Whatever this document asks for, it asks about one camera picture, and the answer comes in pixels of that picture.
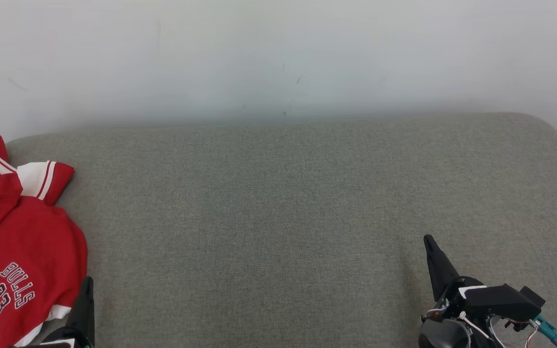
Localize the red Bulls jersey shirt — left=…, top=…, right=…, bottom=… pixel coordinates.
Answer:
left=0, top=135, right=88, bottom=348

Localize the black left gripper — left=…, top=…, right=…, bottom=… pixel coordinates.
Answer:
left=13, top=276, right=95, bottom=348

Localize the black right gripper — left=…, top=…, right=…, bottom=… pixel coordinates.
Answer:
left=419, top=235, right=497, bottom=348

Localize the black cable with teal plug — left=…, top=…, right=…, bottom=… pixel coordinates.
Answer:
left=525, top=315, right=557, bottom=348

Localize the grey fabric sofa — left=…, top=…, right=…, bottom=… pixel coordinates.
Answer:
left=0, top=112, right=557, bottom=348

